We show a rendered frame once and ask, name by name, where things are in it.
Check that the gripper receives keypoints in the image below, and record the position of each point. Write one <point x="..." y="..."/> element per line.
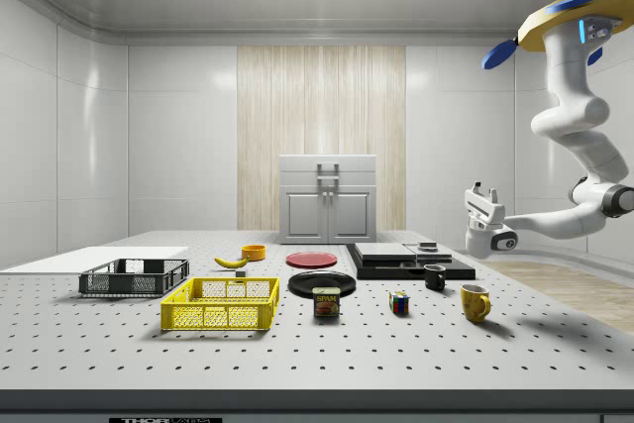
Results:
<point x="483" y="206"/>

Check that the puzzle cube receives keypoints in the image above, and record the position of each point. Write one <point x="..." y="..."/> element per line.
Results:
<point x="399" y="303"/>

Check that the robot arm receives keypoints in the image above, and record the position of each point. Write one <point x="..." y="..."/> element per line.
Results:
<point x="569" y="76"/>

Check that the black mug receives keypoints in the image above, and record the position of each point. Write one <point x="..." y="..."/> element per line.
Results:
<point x="434" y="278"/>

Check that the yellow mug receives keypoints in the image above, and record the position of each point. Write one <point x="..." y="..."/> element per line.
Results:
<point x="473" y="304"/>

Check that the black stove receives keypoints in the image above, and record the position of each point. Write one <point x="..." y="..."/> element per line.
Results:
<point x="386" y="257"/>

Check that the white cabinet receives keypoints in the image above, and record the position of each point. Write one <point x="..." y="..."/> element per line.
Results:
<point x="327" y="205"/>

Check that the red plate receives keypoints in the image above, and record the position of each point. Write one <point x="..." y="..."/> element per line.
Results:
<point x="311" y="259"/>

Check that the flat-sided can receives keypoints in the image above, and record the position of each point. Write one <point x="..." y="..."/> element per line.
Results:
<point x="326" y="303"/>

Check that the black plate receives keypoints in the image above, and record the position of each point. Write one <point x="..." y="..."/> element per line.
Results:
<point x="302" y="283"/>

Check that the yellow bowl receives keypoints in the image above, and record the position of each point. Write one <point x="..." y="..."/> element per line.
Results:
<point x="253" y="254"/>

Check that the banana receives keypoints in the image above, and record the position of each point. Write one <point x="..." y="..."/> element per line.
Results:
<point x="230" y="263"/>

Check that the yellow basket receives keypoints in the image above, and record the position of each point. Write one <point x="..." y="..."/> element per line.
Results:
<point x="213" y="316"/>

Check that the dark grey basket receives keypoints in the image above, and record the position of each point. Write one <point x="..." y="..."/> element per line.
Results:
<point x="99" y="284"/>

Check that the white board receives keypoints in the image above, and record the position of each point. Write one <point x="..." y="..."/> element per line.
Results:
<point x="94" y="257"/>

